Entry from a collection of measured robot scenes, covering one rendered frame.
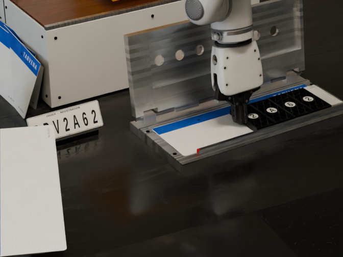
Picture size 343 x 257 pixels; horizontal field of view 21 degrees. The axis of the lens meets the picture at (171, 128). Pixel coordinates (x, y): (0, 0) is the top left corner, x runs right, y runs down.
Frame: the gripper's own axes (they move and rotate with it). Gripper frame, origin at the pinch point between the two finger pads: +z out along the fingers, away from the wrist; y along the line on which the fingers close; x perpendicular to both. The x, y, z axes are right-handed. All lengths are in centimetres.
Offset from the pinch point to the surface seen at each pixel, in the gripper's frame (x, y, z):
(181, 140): 1.1, -13.6, 2.5
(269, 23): 10.6, 16.8, -14.1
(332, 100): -2.6, 22.3, 2.2
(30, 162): -5.3, -48.1, -4.4
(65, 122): 16.7, -31.6, -2.5
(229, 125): 1.2, -2.0, 2.5
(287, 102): 1.3, 13.2, 1.2
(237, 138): -5.5, -4.6, 3.0
